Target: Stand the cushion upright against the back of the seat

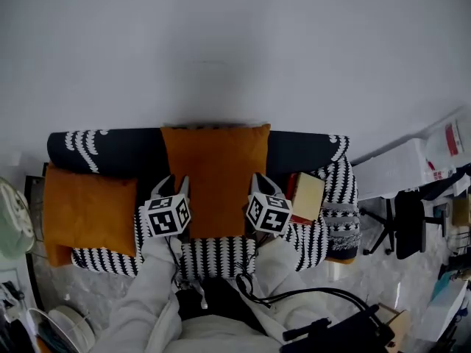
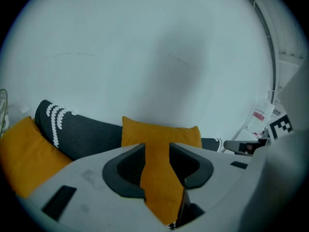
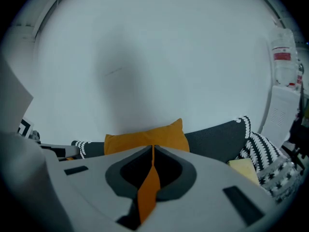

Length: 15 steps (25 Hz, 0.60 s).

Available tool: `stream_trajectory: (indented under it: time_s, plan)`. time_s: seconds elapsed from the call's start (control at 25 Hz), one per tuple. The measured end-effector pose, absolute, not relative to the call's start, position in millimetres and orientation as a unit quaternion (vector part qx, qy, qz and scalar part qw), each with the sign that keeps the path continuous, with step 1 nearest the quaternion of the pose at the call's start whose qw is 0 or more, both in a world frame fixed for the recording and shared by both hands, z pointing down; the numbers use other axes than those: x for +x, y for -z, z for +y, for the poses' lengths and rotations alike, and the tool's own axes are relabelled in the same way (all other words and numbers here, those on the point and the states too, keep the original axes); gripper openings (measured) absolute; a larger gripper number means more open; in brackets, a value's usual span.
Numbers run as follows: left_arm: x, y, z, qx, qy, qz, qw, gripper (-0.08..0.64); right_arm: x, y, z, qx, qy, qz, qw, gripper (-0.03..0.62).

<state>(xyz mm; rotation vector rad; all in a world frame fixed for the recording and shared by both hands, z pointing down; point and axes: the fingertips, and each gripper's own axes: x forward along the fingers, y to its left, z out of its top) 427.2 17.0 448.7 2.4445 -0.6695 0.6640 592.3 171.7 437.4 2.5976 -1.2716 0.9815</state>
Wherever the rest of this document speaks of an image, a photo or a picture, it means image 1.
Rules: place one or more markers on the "white water dispenser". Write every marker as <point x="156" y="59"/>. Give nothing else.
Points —
<point x="390" y="171"/>

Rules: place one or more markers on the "brown cardboard box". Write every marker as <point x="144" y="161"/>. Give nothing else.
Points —
<point x="461" y="208"/>

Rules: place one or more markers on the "dark teal cloth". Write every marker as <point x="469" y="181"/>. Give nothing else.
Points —
<point x="51" y="338"/>

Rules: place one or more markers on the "person's right forearm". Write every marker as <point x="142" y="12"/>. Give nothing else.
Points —
<point x="279" y="267"/>

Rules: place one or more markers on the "white rolled towel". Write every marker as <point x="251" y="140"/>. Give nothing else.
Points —
<point x="16" y="204"/>

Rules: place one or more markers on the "white cardboard box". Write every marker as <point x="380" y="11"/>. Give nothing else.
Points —
<point x="445" y="311"/>

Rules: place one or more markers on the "orange cushion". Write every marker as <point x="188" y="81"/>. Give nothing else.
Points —
<point x="217" y="167"/>
<point x="88" y="212"/>

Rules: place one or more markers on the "white laundry basket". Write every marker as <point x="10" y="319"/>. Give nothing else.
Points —
<point x="73" y="322"/>

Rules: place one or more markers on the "teal flat object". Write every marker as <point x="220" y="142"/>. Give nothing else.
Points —
<point x="441" y="283"/>

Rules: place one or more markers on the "person's legs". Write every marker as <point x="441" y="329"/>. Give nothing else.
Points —
<point x="221" y="300"/>

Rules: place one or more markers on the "clear water bottle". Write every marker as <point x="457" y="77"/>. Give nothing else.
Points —
<point x="445" y="145"/>

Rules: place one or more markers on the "person's torso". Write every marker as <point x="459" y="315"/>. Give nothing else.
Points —
<point x="221" y="335"/>

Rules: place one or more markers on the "black white patterned sofa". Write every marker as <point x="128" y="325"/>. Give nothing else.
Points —
<point x="59" y="256"/>

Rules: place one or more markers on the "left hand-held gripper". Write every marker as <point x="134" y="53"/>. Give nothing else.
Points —
<point x="165" y="219"/>

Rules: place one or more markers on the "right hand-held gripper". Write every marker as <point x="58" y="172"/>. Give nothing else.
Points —
<point x="268" y="213"/>

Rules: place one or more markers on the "black office chair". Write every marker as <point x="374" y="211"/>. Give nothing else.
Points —
<point x="410" y="226"/>

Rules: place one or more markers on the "red book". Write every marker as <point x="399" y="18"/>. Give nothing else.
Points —
<point x="289" y="189"/>

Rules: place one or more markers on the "beige book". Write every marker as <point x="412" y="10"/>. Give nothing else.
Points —
<point x="309" y="195"/>

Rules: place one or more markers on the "black box device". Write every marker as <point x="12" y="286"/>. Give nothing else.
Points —
<point x="346" y="338"/>

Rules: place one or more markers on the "person's left forearm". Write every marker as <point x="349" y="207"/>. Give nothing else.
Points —
<point x="147" y="289"/>

